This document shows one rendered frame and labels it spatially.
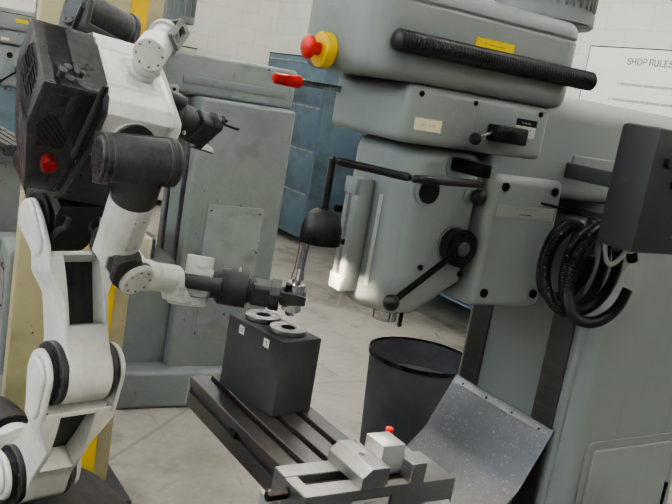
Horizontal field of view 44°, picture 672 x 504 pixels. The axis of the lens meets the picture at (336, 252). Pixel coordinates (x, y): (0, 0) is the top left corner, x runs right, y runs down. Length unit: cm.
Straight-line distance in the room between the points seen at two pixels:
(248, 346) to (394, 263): 65
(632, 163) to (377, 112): 44
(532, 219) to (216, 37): 967
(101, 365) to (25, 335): 133
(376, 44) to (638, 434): 107
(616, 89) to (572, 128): 510
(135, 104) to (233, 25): 959
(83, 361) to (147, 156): 54
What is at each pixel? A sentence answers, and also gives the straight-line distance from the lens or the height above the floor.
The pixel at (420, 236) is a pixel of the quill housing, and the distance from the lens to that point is 150.
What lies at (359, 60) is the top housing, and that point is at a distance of 137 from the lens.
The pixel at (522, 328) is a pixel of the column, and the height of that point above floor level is 126.
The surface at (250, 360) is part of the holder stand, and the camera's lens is 203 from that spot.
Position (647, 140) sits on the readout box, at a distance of 146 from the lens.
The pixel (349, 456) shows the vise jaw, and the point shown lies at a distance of 162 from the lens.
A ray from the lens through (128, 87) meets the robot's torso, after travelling 170.
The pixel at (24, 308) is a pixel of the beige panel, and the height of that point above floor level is 75.
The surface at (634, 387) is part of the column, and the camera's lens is 191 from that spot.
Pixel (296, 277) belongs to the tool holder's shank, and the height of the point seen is 125.
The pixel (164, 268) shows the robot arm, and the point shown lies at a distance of 187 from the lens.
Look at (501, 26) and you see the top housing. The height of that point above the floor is 185.
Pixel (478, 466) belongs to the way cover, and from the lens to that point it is 189.
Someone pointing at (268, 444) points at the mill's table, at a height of 93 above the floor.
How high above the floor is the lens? 170
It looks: 11 degrees down
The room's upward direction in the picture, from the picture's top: 10 degrees clockwise
